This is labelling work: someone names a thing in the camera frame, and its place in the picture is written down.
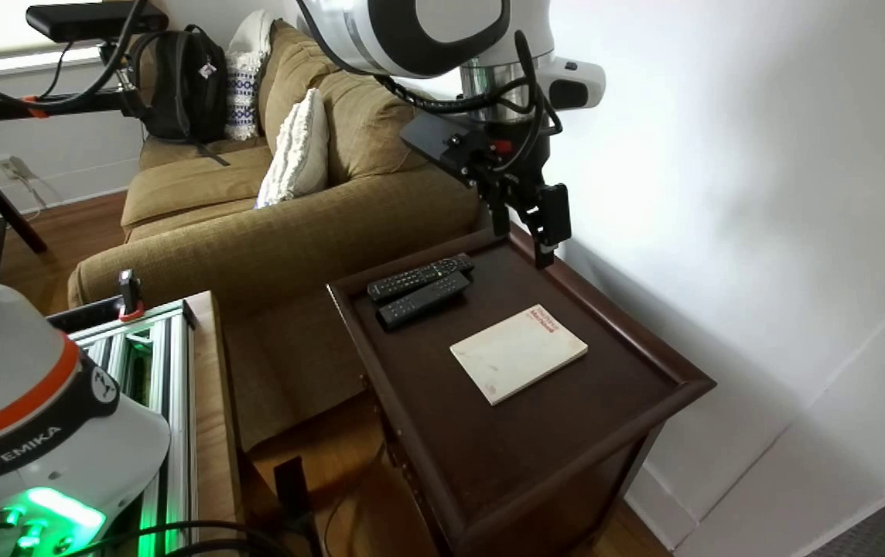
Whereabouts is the white paperback book red title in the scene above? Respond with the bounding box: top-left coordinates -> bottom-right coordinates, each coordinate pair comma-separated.
445,302 -> 591,409

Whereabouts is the black hanging arm cable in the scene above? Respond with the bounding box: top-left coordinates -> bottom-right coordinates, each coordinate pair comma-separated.
0,0 -> 151,114

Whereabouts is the black knob red collar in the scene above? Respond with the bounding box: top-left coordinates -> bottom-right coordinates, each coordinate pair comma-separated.
116,266 -> 149,324

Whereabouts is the black camera on stand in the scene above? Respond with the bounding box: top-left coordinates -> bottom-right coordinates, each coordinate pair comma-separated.
25,0 -> 171,45

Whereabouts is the black boom bar orange tape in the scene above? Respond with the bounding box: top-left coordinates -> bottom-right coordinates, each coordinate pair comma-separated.
0,88 -> 146,143

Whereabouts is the black remote with coloured buttons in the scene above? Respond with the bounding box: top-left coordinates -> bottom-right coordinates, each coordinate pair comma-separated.
362,250 -> 476,308

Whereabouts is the olive fabric sofa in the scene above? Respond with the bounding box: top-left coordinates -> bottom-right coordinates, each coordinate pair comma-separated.
65,15 -> 493,451

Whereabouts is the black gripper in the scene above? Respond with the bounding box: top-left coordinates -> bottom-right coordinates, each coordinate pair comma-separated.
458,114 -> 577,272

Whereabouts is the white textured throw pillow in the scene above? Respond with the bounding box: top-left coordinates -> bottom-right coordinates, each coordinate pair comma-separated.
253,88 -> 331,210

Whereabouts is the dark brown wooden side table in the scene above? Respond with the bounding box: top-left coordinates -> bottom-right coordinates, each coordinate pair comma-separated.
323,226 -> 717,557

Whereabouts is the aluminium rail robot stand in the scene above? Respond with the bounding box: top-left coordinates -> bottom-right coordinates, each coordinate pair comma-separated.
51,292 -> 245,557

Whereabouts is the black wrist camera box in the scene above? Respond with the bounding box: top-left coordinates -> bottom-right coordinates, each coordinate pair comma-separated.
396,107 -> 489,181

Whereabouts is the black backpack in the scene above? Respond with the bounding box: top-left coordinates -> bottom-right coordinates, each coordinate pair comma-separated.
136,25 -> 233,150

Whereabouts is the plain black remote control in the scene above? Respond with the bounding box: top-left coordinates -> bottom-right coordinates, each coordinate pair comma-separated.
375,270 -> 473,335

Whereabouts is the white wall outlet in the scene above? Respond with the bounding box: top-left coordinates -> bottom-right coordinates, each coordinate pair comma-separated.
0,151 -> 38,186

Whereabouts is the white patterned cloth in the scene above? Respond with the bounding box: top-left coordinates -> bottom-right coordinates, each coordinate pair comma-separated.
224,11 -> 275,143

